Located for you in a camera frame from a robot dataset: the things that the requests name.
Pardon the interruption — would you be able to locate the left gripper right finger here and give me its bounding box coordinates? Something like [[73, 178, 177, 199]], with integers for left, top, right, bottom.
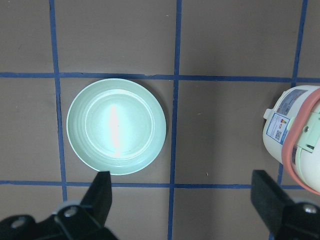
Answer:
[[250, 170, 295, 234]]

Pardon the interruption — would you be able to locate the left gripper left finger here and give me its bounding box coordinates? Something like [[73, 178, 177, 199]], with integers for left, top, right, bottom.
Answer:
[[80, 171, 112, 229]]

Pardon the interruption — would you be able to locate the green plate near left arm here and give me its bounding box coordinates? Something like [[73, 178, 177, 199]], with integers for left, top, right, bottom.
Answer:
[[66, 78, 167, 176]]

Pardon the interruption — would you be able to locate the white rice cooker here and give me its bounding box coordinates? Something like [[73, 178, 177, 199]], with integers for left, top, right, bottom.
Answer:
[[262, 85, 320, 195]]

